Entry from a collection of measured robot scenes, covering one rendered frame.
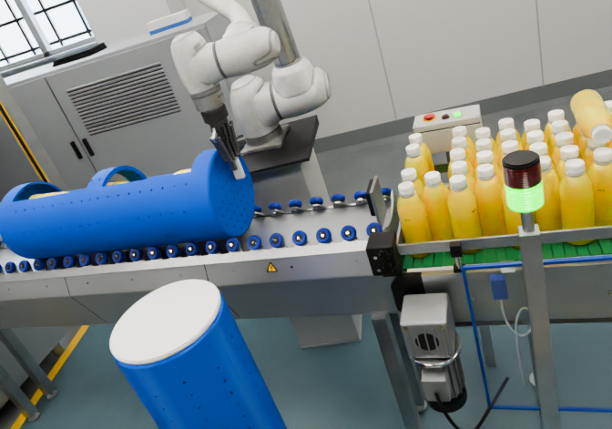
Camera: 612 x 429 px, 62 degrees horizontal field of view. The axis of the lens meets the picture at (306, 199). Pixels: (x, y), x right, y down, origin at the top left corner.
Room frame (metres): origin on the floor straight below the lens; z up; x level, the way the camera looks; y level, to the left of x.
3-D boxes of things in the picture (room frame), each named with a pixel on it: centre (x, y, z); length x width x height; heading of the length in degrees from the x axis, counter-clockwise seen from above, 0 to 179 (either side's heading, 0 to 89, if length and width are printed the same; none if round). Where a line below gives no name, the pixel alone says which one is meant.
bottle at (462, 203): (1.05, -0.36, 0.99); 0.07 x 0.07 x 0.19
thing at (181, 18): (3.24, 0.42, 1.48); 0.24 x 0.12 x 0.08; 82
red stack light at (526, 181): (0.79, -0.39, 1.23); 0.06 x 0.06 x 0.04
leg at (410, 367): (1.37, -0.16, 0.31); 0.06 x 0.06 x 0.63; 65
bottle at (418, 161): (1.31, -0.34, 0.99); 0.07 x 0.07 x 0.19
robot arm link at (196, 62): (1.46, 0.16, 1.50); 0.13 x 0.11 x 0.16; 78
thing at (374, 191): (1.27, -0.19, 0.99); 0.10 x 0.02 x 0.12; 155
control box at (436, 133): (1.45, -0.50, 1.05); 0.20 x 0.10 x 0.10; 65
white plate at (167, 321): (1.01, 0.41, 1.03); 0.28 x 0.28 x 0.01
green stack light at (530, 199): (0.79, -0.39, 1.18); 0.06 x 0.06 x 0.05
